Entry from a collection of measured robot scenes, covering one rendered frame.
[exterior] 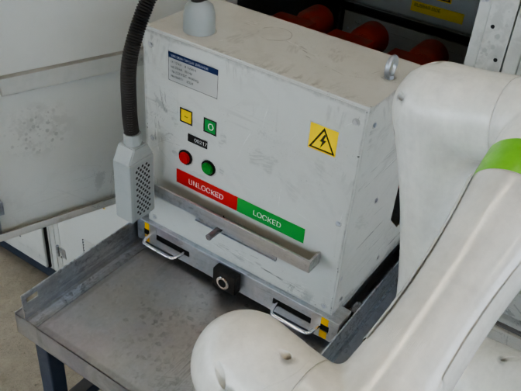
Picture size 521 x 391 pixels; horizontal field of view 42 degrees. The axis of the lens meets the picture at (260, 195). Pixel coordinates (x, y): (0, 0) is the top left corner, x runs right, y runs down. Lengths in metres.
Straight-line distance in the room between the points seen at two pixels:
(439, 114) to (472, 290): 0.26
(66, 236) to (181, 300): 1.13
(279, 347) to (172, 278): 0.92
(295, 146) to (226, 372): 0.64
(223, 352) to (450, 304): 0.22
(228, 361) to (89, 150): 1.12
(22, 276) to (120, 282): 1.36
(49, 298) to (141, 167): 0.34
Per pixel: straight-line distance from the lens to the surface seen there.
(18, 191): 1.68
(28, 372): 2.53
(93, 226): 2.40
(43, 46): 1.54
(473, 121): 0.84
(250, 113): 1.25
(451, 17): 2.07
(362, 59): 1.28
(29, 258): 2.91
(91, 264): 1.56
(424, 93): 0.87
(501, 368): 1.02
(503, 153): 0.76
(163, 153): 1.45
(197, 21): 1.31
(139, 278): 1.56
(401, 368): 0.64
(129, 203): 1.42
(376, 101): 1.14
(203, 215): 1.39
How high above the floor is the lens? 1.90
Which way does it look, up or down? 36 degrees down
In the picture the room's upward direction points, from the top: 5 degrees clockwise
